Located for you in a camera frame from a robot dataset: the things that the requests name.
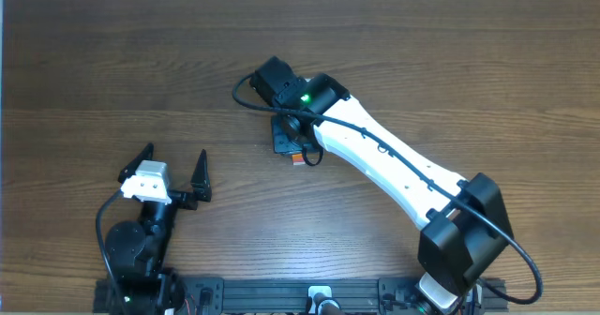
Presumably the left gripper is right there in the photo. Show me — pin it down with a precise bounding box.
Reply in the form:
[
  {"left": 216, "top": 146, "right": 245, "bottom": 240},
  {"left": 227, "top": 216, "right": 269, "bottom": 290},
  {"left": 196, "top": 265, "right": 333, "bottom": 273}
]
[{"left": 117, "top": 142, "right": 214, "bottom": 212}]

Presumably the mounting rail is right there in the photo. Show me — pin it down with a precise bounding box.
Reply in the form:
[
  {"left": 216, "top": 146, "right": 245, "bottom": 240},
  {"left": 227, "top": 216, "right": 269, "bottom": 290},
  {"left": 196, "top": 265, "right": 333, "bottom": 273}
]
[{"left": 93, "top": 277, "right": 510, "bottom": 315}]

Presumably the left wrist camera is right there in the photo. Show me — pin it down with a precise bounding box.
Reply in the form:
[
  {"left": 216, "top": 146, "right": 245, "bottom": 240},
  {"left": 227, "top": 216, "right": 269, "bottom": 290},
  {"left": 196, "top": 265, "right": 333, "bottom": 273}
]
[{"left": 119, "top": 159, "right": 173, "bottom": 205}]

